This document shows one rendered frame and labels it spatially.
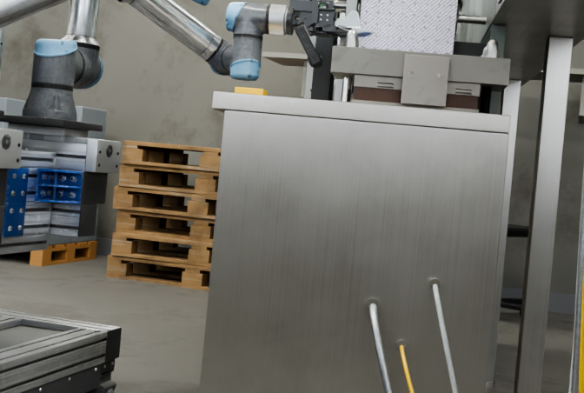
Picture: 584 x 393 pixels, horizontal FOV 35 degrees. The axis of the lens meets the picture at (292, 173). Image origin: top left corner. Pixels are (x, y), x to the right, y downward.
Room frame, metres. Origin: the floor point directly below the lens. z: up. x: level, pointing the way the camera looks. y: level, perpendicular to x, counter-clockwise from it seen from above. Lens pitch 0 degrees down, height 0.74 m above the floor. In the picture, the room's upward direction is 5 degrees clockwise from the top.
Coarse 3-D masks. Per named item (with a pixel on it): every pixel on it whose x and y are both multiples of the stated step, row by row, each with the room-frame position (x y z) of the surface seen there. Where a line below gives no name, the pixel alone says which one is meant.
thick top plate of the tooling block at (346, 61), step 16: (336, 48) 2.14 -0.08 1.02; (352, 48) 2.14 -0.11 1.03; (336, 64) 2.14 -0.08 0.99; (352, 64) 2.14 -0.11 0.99; (368, 64) 2.13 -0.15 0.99; (384, 64) 2.13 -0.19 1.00; (400, 64) 2.12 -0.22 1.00; (464, 64) 2.11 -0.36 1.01; (480, 64) 2.10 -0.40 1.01; (496, 64) 2.10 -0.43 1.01; (448, 80) 2.11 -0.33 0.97; (464, 80) 2.11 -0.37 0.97; (480, 80) 2.10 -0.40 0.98; (496, 80) 2.10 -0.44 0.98
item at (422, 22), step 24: (384, 0) 2.33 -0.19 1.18; (408, 0) 2.32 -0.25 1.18; (432, 0) 2.31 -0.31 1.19; (456, 0) 2.30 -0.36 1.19; (384, 24) 2.32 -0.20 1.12; (408, 24) 2.32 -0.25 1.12; (432, 24) 2.31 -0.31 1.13; (384, 48) 2.32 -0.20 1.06; (408, 48) 2.32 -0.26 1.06; (432, 48) 2.31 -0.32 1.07
